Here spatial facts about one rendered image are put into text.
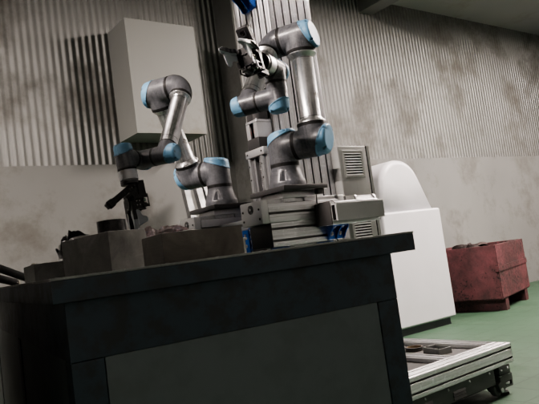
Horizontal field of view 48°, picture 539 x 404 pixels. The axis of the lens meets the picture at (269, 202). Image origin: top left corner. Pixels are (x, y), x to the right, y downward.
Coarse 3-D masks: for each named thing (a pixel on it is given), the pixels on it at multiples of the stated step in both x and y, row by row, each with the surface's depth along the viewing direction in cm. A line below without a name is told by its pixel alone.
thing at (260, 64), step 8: (240, 56) 197; (248, 56) 196; (256, 56) 197; (264, 56) 204; (240, 64) 196; (248, 64) 195; (256, 64) 195; (264, 64) 204; (240, 72) 197; (248, 72) 198; (256, 72) 199; (264, 72) 201
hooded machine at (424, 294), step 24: (384, 168) 497; (408, 168) 511; (384, 192) 491; (408, 192) 506; (384, 216) 481; (408, 216) 496; (432, 216) 512; (432, 240) 508; (408, 264) 488; (432, 264) 504; (408, 288) 485; (432, 288) 500; (408, 312) 481; (432, 312) 496
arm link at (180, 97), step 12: (168, 84) 262; (180, 84) 260; (180, 96) 257; (168, 108) 255; (180, 108) 254; (168, 120) 249; (180, 120) 252; (168, 132) 245; (168, 144) 241; (156, 156) 241; (168, 156) 239; (180, 156) 243
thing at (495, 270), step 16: (512, 240) 586; (448, 256) 569; (464, 256) 560; (480, 256) 551; (496, 256) 544; (512, 256) 579; (464, 272) 560; (480, 272) 551; (496, 272) 542; (512, 272) 571; (464, 288) 560; (480, 288) 551; (496, 288) 543; (512, 288) 563; (464, 304) 570; (480, 304) 560; (496, 304) 551
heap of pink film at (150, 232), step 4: (176, 224) 187; (144, 228) 193; (148, 228) 193; (152, 228) 194; (160, 228) 185; (164, 228) 187; (168, 228) 183; (172, 228) 184; (176, 228) 184; (180, 228) 185; (184, 228) 188; (188, 228) 188; (148, 232) 192; (152, 232) 184; (156, 232) 183; (160, 232) 182; (164, 232) 181; (148, 236) 179
